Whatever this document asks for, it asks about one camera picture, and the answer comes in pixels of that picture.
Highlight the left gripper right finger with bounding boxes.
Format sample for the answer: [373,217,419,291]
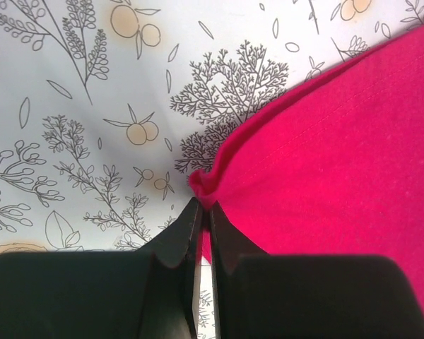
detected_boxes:
[209,203,424,338]

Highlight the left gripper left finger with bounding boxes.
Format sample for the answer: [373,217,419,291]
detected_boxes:
[0,199,204,338]

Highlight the magenta red t-shirt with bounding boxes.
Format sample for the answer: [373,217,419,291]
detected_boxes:
[189,25,424,311]

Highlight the floral patterned table mat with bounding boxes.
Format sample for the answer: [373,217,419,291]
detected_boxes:
[0,1,424,338]

